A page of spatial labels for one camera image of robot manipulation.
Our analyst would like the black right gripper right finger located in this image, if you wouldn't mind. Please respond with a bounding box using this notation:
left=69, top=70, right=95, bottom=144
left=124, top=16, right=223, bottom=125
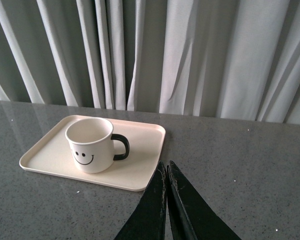
left=167, top=161, right=240, bottom=240

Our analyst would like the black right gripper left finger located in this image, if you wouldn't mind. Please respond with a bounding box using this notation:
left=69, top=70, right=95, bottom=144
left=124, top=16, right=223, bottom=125
left=115, top=161, right=167, bottom=240

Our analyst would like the white smiley mug black handle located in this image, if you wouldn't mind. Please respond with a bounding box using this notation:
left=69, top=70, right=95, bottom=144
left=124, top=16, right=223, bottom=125
left=65, top=117, right=130, bottom=174

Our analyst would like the pale pink rectangular tray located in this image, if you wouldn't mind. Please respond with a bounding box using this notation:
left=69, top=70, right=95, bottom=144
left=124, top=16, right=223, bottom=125
left=19, top=115, right=166, bottom=192

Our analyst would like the grey white curtain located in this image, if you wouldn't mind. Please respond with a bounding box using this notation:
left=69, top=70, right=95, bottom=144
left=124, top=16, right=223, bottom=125
left=0, top=0, right=300, bottom=124

